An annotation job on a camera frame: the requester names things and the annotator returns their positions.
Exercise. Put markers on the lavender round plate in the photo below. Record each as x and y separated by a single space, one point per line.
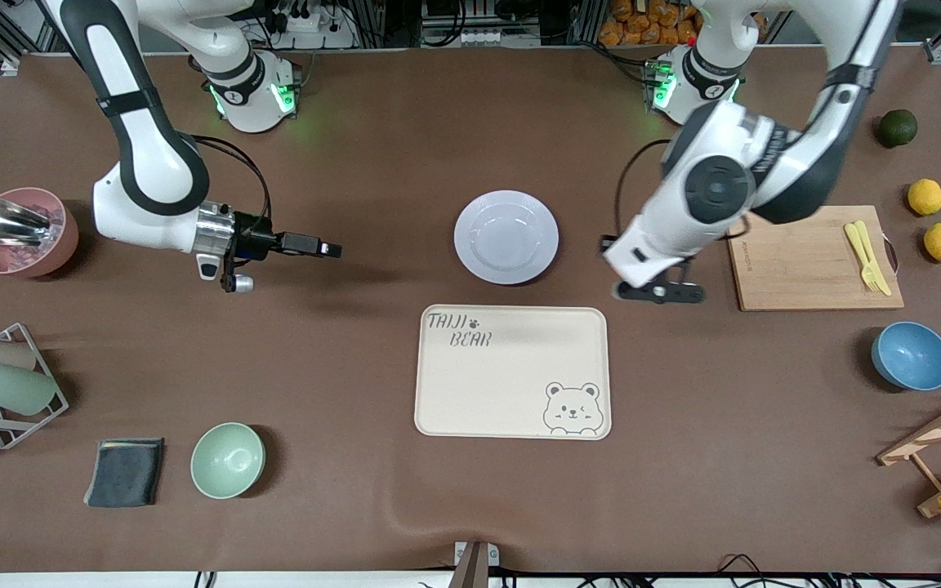
506 237

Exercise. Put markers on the cream tray with bear print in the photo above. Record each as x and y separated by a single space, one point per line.
503 384

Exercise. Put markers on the blue bowl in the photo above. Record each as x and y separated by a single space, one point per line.
912 356

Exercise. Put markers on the white power strip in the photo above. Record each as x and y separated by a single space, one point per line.
311 24

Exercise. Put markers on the pink bowl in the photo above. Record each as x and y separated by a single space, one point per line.
29 261

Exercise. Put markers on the yellow plastic knife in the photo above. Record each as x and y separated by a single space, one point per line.
863 233

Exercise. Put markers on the wooden cutting board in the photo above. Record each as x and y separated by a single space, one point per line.
805 278

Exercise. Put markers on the dark green lime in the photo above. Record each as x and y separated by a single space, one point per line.
898 128

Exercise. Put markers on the light green bowl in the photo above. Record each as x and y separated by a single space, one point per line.
227 460

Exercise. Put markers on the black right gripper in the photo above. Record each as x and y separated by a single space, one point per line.
256 243

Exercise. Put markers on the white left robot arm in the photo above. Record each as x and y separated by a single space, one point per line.
715 188

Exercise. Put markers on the pile of orange-brown toy food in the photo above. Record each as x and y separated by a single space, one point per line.
642 24

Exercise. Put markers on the yellow plastic fork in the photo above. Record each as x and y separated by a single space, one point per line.
852 235

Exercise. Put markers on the dark grey folded cloth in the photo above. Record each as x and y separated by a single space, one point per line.
124 472

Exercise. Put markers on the wooden mug rack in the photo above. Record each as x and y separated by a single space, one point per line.
928 437

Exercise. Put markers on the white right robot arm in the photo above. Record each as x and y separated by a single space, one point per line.
144 163

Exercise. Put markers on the mint green cup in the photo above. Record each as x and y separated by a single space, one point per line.
13 388

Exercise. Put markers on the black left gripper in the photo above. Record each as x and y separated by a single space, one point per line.
607 242

